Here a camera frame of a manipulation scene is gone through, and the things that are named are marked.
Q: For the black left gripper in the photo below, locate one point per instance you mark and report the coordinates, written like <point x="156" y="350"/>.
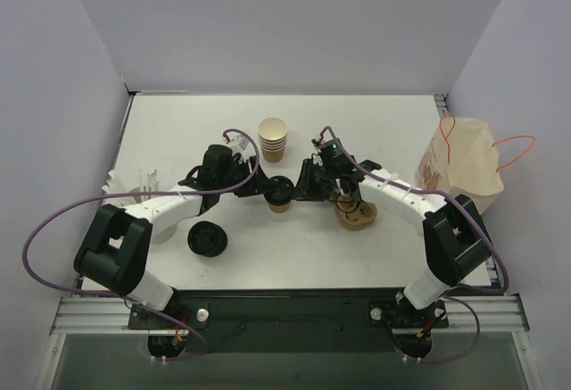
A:
<point x="257" y="179"/>

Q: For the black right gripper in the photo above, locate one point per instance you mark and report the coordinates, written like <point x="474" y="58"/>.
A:
<point x="306" y="180"/>

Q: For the black cup lid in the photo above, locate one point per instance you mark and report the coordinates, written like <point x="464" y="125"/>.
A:
<point x="280" y="191"/>

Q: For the paper bag with orange handles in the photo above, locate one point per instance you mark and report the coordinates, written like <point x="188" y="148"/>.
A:
<point x="462" y="158"/>

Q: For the brown paper cup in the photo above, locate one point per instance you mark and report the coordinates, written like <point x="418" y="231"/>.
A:
<point x="279" y="207"/>

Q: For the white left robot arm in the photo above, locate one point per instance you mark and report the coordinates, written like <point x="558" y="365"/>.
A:
<point x="115" y="249"/>

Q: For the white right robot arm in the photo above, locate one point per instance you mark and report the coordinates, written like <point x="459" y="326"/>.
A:
<point x="456" y="242"/>

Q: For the stack of brown paper cups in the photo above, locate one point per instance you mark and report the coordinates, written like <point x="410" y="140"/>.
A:
<point x="272" y="136"/>

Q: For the stack of black cup lids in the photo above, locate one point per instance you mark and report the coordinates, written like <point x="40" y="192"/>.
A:
<point x="207" y="239"/>

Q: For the white cup holding straws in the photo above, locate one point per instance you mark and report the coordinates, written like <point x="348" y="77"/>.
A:
<point x="136" y="196"/>

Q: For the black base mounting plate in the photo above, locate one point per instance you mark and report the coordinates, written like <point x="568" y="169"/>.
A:
<point x="346" y="320"/>

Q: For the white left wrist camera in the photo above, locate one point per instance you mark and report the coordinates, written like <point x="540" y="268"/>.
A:
<point x="238" y="144"/>

